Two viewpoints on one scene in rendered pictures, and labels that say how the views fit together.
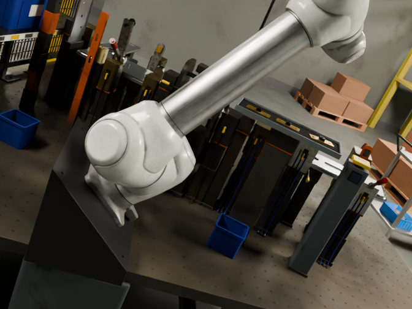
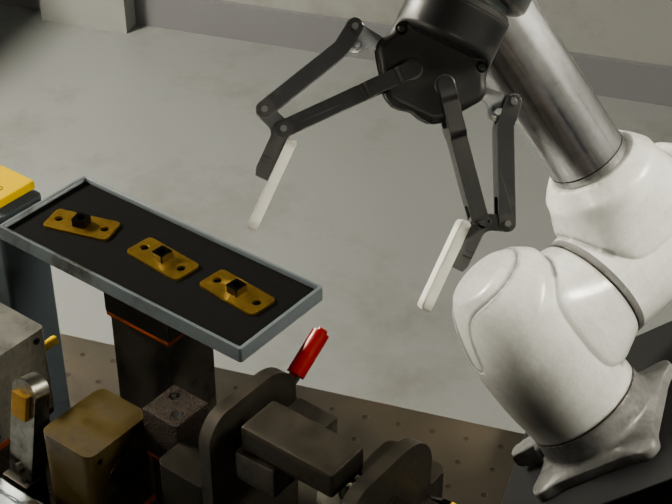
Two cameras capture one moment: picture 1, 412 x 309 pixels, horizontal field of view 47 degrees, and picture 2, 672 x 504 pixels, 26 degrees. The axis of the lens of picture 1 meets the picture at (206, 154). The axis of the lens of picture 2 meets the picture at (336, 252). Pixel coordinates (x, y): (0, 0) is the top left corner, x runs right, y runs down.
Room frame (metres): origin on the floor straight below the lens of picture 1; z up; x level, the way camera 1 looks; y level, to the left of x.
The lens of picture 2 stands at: (2.52, 0.67, 2.11)
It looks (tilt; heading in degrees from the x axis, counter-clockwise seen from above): 35 degrees down; 212
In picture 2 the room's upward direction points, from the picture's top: straight up
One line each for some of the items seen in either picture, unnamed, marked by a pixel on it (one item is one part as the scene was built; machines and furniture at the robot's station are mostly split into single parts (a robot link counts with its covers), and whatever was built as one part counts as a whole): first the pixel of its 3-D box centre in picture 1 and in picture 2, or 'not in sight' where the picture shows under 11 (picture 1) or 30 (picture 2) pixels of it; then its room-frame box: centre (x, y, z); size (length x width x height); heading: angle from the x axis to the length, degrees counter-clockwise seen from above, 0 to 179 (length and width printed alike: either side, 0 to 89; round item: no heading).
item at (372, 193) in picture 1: (345, 222); not in sight; (1.64, -0.58, 0.88); 0.12 x 0.07 x 0.36; 175
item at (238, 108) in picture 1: (289, 126); (156, 261); (1.51, -0.21, 1.16); 0.37 x 0.14 x 0.02; 85
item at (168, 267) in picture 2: (288, 123); (162, 255); (1.51, -0.21, 1.17); 0.08 x 0.04 x 0.01; 80
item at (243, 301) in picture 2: (259, 110); (236, 288); (1.52, -0.10, 1.17); 0.08 x 0.04 x 0.01; 80
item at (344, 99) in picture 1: (338, 97); not in sight; (7.70, -1.56, 0.33); 1.16 x 0.89 x 0.65; 104
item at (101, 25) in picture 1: (86, 73); not in sight; (1.77, 0.57, 0.95); 0.03 x 0.01 x 0.50; 85
